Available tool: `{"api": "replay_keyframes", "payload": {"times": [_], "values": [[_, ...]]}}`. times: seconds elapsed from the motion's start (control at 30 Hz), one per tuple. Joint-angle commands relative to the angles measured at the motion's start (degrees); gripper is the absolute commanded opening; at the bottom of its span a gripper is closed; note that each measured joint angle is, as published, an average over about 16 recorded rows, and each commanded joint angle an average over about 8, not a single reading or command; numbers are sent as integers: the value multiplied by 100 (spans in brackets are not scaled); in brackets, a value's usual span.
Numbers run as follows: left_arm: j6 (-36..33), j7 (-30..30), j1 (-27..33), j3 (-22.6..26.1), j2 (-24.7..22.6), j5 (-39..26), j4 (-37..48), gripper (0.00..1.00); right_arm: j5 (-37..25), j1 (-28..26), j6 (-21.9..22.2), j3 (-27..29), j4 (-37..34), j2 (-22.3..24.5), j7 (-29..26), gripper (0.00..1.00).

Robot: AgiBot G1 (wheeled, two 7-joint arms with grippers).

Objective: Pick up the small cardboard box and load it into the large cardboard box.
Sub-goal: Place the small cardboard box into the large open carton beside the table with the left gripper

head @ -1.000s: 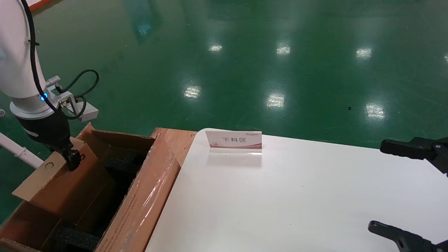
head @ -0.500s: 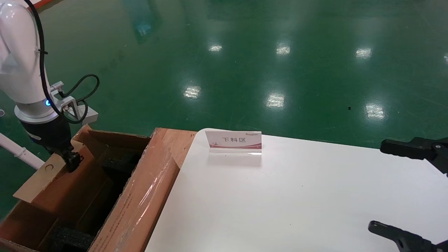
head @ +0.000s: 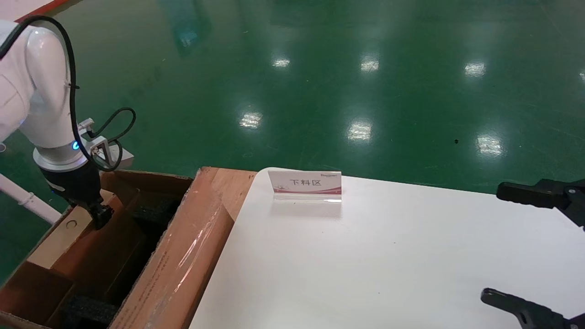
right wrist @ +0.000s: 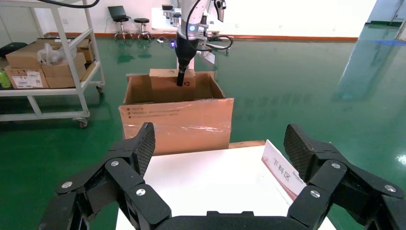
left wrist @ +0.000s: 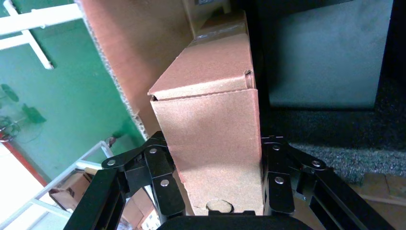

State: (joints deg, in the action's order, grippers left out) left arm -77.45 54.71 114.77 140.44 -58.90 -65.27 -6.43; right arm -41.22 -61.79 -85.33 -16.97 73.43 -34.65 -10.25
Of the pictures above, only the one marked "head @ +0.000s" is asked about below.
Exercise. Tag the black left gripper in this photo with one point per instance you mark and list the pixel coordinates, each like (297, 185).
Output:
(75, 185)

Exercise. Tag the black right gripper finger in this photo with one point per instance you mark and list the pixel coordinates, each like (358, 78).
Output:
(548, 194)
(530, 315)

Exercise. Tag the small cardboard box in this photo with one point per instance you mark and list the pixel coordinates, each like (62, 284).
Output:
(68, 237)

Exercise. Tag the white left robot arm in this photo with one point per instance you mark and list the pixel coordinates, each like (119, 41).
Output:
(41, 91)

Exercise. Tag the large cardboard box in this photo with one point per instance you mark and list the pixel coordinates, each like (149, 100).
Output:
(192, 251)

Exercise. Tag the black foam block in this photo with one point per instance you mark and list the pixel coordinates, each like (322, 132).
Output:
(153, 205)
(89, 313)

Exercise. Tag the white pipe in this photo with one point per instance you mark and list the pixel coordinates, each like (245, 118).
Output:
(27, 198)

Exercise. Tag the clear acrylic sign stand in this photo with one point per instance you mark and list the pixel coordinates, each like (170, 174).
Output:
(306, 183)

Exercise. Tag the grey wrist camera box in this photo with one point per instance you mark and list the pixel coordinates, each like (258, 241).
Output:
(119, 157)

